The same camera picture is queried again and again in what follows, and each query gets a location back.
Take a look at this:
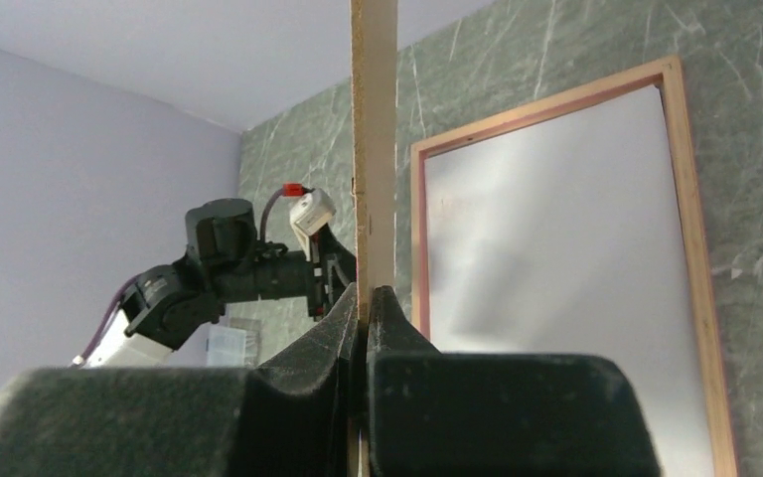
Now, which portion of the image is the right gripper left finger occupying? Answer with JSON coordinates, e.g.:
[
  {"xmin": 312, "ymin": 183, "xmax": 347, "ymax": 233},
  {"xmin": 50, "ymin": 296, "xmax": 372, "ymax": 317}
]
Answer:
[{"xmin": 0, "ymin": 287, "xmax": 357, "ymax": 476}]

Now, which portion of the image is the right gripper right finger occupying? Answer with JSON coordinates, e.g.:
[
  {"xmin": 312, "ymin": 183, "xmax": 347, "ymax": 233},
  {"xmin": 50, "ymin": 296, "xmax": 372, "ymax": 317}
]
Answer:
[{"xmin": 367, "ymin": 286, "xmax": 663, "ymax": 476}]

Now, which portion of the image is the pink wooden picture frame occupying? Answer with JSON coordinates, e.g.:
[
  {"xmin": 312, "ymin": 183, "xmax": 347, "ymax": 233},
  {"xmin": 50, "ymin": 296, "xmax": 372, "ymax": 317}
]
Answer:
[{"xmin": 410, "ymin": 56, "xmax": 739, "ymax": 476}]

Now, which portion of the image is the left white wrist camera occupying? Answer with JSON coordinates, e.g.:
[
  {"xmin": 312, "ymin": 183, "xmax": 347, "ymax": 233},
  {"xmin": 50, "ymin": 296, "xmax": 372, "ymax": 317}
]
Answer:
[{"xmin": 289, "ymin": 188, "xmax": 337, "ymax": 259}]

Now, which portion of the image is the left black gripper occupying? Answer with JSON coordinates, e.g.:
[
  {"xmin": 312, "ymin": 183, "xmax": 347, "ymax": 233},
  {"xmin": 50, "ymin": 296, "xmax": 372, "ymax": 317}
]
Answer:
[{"xmin": 252, "ymin": 225, "xmax": 357, "ymax": 320}]

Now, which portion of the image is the clear plastic screw box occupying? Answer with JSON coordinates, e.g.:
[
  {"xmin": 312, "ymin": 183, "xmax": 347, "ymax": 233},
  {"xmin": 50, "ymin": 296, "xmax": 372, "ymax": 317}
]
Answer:
[{"xmin": 206, "ymin": 317, "xmax": 261, "ymax": 368}]

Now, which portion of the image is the seascape photo print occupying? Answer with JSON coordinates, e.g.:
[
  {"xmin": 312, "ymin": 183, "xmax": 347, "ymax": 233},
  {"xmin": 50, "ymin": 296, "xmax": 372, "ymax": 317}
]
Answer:
[{"xmin": 424, "ymin": 85, "xmax": 715, "ymax": 476}]

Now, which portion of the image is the brown backing board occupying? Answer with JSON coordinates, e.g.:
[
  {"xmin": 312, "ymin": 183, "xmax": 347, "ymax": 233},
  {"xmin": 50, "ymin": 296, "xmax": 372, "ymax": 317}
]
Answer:
[{"xmin": 349, "ymin": 1, "xmax": 397, "ymax": 476}]

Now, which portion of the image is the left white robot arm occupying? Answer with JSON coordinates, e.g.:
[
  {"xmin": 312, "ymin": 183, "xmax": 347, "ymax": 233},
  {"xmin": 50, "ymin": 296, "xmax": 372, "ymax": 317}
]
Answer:
[{"xmin": 71, "ymin": 198, "xmax": 357, "ymax": 369}]

